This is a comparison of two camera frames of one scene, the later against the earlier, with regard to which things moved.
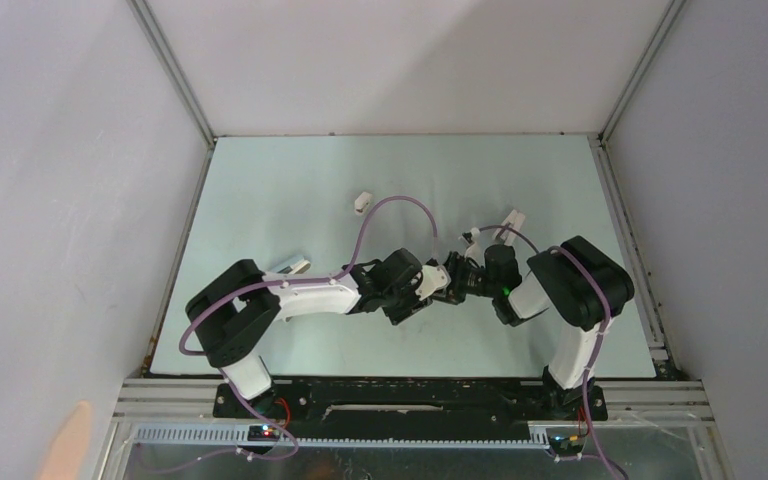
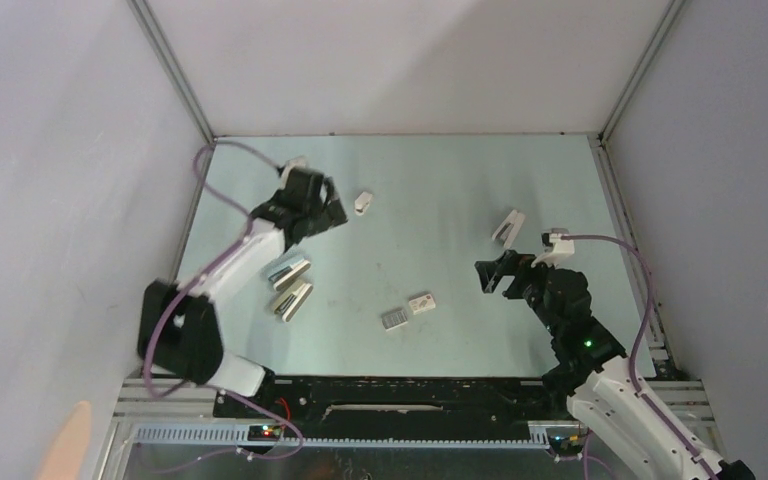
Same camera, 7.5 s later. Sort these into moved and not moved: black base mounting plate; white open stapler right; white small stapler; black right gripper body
Moved: black right gripper body
Not moved: black base mounting plate; white open stapler right; white small stapler
